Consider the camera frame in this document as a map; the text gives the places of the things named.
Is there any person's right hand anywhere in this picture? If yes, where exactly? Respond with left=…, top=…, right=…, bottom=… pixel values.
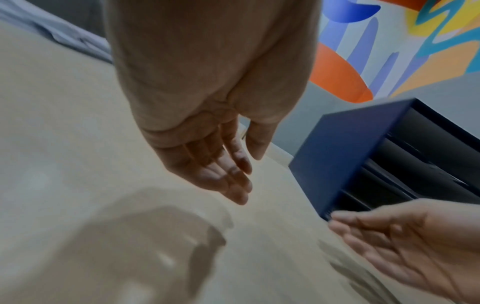
left=327, top=198, right=480, bottom=303

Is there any person's left hand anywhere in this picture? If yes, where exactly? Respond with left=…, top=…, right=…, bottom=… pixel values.
left=100, top=0, right=324, bottom=206

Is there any stack of printed paper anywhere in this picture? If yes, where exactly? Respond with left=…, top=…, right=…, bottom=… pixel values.
left=0, top=0, right=114, bottom=65

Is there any colourful wall mural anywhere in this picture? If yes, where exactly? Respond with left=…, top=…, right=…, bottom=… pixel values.
left=309, top=0, right=480, bottom=104

